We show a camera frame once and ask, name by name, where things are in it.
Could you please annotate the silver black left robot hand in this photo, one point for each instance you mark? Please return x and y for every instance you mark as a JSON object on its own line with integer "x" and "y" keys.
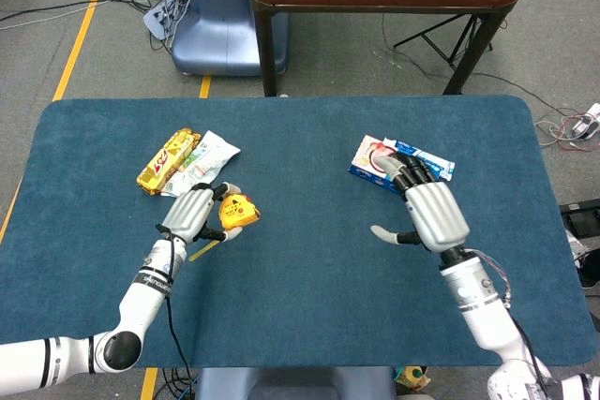
{"x": 187, "y": 212}

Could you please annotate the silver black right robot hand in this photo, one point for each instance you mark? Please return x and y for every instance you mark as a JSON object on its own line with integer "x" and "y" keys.
{"x": 438, "y": 215}

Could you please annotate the yellow tape measure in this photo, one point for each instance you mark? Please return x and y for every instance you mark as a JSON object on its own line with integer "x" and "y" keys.
{"x": 236, "y": 210}

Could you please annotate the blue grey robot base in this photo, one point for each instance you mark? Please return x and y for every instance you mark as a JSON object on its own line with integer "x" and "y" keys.
{"x": 215, "y": 34}

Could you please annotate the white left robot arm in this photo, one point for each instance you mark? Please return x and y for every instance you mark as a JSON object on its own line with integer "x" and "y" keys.
{"x": 140, "y": 297}

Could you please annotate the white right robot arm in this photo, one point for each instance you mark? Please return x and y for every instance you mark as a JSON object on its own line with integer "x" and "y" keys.
{"x": 478, "y": 306}

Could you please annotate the blue white wrapper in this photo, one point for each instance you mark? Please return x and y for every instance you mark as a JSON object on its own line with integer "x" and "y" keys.
{"x": 443, "y": 167}

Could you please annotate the white snack bag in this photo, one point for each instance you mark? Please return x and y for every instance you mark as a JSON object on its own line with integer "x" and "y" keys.
{"x": 206, "y": 161}

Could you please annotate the gold snack package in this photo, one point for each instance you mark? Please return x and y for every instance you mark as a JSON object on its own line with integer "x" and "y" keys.
{"x": 166, "y": 161}

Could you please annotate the blue cookie box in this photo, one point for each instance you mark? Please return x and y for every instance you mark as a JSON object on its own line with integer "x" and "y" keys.
{"x": 368, "y": 163}

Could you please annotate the blue felt table mat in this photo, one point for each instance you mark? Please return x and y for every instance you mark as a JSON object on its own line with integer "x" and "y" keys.
{"x": 319, "y": 278}

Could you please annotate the black rounded floor object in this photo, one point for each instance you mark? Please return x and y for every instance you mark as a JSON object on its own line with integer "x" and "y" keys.
{"x": 591, "y": 271}

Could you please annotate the yellow green bottle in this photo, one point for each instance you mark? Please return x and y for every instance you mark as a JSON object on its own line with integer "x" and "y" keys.
{"x": 415, "y": 376}

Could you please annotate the black tripod stand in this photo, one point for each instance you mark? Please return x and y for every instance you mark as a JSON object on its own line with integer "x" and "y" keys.
{"x": 440, "y": 41}

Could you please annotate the white power strip with adapter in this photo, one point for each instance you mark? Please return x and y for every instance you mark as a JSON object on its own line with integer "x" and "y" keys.
{"x": 588, "y": 123}

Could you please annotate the white power strip with plugs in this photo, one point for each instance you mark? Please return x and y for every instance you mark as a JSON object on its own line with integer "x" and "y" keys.
{"x": 157, "y": 20}

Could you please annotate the grey blue robot torso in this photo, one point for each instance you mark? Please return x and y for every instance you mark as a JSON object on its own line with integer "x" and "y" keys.
{"x": 290, "y": 383}

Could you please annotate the black flat floor frame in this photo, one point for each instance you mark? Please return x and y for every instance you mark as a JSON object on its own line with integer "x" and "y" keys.
{"x": 583, "y": 215}

